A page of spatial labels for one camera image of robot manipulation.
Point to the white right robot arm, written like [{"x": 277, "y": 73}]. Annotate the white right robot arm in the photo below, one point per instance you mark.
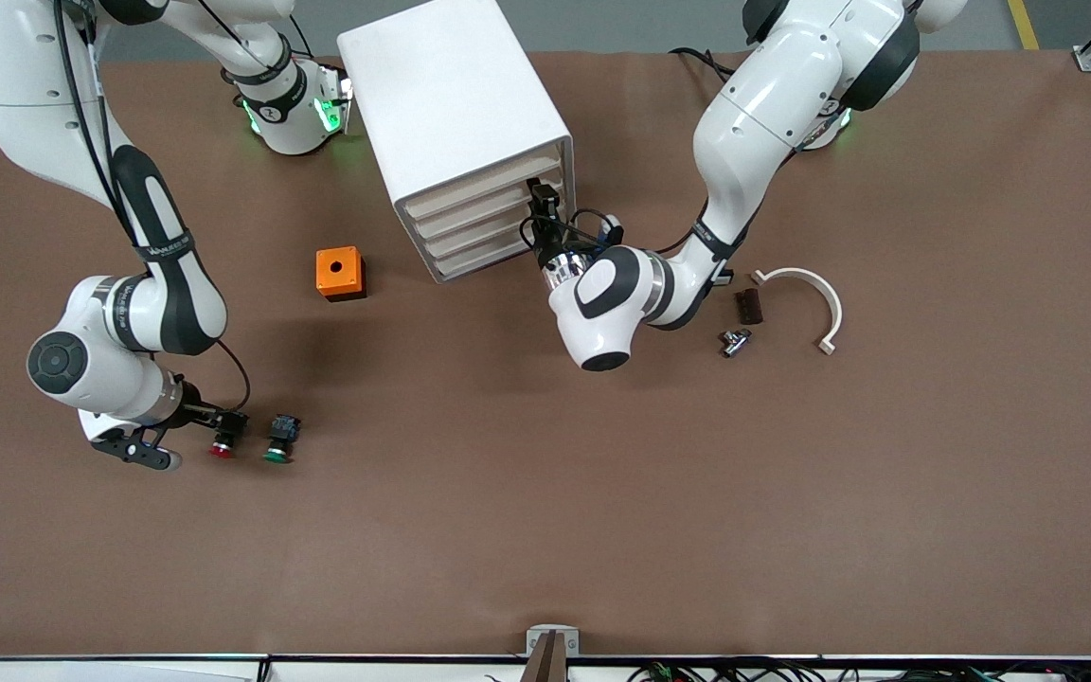
[{"x": 162, "y": 294}]

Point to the green mushroom push button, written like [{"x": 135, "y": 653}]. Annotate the green mushroom push button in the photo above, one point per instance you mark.
[{"x": 280, "y": 440}]

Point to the brown table cover sheet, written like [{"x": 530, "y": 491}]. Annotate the brown table cover sheet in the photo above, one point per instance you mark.
[{"x": 545, "y": 474}]

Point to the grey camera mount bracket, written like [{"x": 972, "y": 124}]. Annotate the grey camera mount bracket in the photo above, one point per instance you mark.
[{"x": 553, "y": 642}]

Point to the orange button enclosure box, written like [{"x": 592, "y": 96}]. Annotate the orange button enclosure box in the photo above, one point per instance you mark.
[{"x": 339, "y": 273}]

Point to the dark brown terminal block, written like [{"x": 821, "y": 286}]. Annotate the dark brown terminal block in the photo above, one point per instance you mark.
[{"x": 749, "y": 308}]

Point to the silver metal fitting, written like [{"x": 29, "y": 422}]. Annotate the silver metal fitting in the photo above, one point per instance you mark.
[{"x": 735, "y": 343}]

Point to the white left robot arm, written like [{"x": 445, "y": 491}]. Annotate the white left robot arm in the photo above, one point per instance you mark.
[{"x": 773, "y": 95}]

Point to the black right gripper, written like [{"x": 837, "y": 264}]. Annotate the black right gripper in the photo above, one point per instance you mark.
[{"x": 199, "y": 413}]

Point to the white curved pipe clamp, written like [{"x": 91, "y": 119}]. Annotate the white curved pipe clamp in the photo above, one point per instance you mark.
[{"x": 830, "y": 298}]

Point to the white drawer cabinet shell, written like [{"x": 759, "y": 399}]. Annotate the white drawer cabinet shell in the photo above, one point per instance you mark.
[{"x": 441, "y": 95}]

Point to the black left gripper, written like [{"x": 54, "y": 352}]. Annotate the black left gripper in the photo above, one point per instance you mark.
[{"x": 548, "y": 252}]

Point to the white plastic drawer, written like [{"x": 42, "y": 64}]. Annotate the white plastic drawer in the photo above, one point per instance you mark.
[
  {"x": 479, "y": 234},
  {"x": 479, "y": 255},
  {"x": 479, "y": 212},
  {"x": 479, "y": 189}
]

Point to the black white square switch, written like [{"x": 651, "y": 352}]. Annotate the black white square switch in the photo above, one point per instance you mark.
[{"x": 724, "y": 277}]

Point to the red mushroom push button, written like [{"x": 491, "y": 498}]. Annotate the red mushroom push button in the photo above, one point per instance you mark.
[{"x": 222, "y": 449}]

